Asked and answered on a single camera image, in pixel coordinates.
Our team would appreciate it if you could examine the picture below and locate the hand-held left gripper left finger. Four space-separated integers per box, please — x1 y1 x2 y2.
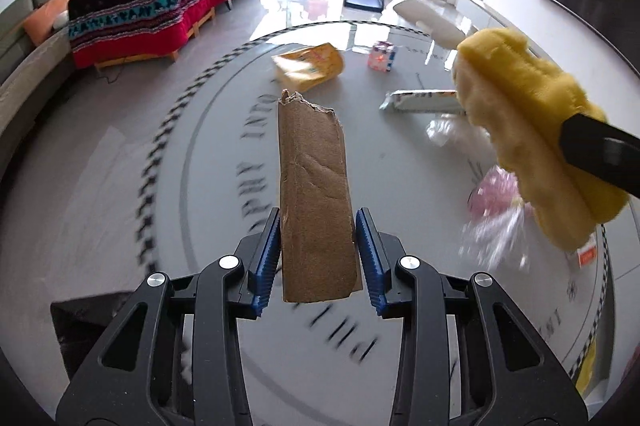
55 207 281 426

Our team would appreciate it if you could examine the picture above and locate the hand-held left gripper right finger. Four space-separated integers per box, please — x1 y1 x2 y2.
355 207 586 426

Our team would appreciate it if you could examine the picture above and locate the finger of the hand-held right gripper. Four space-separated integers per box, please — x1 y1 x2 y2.
560 111 640 198

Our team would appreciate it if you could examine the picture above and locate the brown cardboard piece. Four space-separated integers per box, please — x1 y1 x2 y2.
276 89 364 304

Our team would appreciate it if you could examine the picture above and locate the yellow plush cloth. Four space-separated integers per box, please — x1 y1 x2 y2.
452 28 631 252

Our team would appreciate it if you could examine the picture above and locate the small orange white packet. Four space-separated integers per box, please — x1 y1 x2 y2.
567 231 601 272

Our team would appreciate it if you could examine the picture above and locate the clear bag with pink contents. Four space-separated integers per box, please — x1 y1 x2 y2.
459 166 533 269

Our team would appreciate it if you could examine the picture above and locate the crumpled clear plastic bag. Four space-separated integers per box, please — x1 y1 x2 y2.
426 115 493 149

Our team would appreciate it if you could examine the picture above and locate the white toothpaste box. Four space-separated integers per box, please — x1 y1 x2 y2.
378 89 468 114

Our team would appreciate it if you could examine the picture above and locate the yellow snack bag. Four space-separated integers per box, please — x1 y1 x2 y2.
271 42 345 93

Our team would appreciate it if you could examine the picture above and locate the small pink blue carton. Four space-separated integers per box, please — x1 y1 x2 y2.
367 41 398 73

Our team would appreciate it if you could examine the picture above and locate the yellow sheet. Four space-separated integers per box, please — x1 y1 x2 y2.
575 336 598 392

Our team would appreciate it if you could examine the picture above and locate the white floor pillow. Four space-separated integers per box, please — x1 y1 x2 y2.
392 0 473 50

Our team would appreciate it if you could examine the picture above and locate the green sofa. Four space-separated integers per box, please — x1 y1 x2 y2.
0 0 138 177

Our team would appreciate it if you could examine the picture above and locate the orange cushion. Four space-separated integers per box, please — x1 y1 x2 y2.
22 0 72 47

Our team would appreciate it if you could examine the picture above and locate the wooden sofa frame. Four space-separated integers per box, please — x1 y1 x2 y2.
94 0 236 71

